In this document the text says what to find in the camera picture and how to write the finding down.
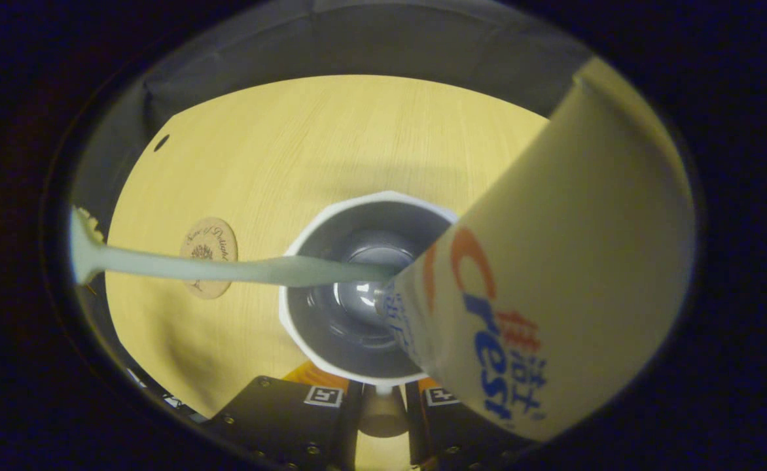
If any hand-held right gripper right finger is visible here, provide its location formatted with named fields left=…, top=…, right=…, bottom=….
left=404, top=377, right=535, bottom=470

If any pale green toothbrush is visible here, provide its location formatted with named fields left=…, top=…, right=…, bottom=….
left=69, top=206, right=401, bottom=289

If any white cup with wooden handle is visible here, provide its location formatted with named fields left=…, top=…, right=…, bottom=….
left=279, top=190, right=459, bottom=439

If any white toothpaste tube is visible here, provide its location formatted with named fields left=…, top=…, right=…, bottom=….
left=374, top=56, right=696, bottom=443

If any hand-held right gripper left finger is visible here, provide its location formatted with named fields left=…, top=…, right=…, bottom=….
left=204, top=362, right=365, bottom=471

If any round wooden coaster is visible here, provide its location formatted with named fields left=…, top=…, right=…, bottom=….
left=180, top=217, right=239, bottom=300

